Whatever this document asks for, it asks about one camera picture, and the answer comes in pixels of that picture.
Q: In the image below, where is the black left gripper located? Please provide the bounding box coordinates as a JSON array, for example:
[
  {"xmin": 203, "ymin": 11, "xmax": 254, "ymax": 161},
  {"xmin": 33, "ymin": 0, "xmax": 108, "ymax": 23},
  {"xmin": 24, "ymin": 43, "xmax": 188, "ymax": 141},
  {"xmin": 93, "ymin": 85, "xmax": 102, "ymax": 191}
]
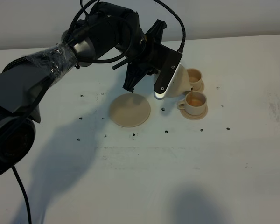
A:
[{"xmin": 70, "ymin": 1, "xmax": 166, "ymax": 93}]

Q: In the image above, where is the beige ceramic teapot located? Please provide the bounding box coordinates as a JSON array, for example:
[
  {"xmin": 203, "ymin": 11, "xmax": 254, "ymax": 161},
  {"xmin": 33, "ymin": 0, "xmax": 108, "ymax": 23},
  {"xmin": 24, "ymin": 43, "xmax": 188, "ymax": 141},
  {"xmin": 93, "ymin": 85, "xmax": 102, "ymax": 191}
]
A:
[{"xmin": 165, "ymin": 63, "xmax": 193, "ymax": 98}]

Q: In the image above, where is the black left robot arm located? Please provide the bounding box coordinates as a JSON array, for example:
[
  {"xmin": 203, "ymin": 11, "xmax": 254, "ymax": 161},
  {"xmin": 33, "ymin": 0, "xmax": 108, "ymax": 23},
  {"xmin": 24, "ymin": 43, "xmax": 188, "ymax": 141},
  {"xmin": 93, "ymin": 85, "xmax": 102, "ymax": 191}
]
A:
[{"xmin": 0, "ymin": 0, "xmax": 167, "ymax": 175}]

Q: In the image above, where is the large beige teapot saucer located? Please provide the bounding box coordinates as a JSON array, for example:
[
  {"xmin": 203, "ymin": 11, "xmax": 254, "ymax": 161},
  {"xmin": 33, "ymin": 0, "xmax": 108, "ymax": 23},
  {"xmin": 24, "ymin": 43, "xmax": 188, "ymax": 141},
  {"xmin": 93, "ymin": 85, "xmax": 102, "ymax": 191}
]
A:
[{"xmin": 109, "ymin": 93, "xmax": 151, "ymax": 127}]

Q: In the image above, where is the far beige teacup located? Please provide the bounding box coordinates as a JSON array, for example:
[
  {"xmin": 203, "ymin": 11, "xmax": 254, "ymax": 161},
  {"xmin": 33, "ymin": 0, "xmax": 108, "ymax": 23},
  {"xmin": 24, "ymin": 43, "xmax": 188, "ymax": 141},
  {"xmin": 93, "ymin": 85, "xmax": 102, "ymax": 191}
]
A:
[{"xmin": 187, "ymin": 69, "xmax": 202, "ymax": 83}]

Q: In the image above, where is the beige teacup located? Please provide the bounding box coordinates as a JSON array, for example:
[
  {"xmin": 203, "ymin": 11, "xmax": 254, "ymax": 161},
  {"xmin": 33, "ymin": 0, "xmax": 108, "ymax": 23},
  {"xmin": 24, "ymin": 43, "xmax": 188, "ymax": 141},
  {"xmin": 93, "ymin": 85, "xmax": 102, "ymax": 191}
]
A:
[
  {"xmin": 187, "ymin": 69, "xmax": 202, "ymax": 83},
  {"xmin": 177, "ymin": 91, "xmax": 207, "ymax": 116}
]

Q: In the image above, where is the far beige cup saucer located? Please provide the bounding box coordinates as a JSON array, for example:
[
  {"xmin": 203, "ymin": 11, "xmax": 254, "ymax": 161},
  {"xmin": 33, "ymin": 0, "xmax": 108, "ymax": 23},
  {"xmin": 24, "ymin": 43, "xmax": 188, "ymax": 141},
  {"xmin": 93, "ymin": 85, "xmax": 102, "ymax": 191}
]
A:
[{"xmin": 190, "ymin": 80, "xmax": 204, "ymax": 92}]

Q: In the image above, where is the beige cup saucer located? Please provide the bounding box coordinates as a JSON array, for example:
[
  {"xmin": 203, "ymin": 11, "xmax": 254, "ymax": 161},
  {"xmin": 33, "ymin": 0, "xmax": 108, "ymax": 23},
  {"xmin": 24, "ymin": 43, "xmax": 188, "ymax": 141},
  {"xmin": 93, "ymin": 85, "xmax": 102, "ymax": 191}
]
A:
[
  {"xmin": 180, "ymin": 106, "xmax": 208, "ymax": 120},
  {"xmin": 190, "ymin": 80, "xmax": 204, "ymax": 92}
]

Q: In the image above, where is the near beige teacup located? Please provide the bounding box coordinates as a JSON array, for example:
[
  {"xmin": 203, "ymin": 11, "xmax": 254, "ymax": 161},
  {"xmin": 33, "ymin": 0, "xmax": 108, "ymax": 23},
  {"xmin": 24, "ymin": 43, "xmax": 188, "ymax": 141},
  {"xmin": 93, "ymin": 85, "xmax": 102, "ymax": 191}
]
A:
[{"xmin": 177, "ymin": 91, "xmax": 207, "ymax": 116}]

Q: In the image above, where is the near beige cup saucer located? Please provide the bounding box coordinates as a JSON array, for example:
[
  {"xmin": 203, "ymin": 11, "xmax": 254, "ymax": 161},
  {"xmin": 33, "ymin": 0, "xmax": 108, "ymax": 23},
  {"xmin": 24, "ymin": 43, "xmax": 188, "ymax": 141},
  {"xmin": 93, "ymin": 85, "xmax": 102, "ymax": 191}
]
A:
[{"xmin": 180, "ymin": 106, "xmax": 208, "ymax": 120}]

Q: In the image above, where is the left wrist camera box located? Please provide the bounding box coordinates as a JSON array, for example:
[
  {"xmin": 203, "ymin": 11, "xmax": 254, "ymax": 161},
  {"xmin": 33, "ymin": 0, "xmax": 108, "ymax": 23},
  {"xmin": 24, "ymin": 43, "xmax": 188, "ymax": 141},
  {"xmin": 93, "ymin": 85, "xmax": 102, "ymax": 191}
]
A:
[{"xmin": 150, "ymin": 43, "xmax": 182, "ymax": 100}]

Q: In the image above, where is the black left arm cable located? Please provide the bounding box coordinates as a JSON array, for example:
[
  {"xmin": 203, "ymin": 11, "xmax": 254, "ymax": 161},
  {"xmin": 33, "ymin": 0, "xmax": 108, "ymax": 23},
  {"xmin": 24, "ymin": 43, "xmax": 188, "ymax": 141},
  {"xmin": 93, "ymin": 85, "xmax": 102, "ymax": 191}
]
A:
[{"xmin": 11, "ymin": 0, "xmax": 187, "ymax": 224}]

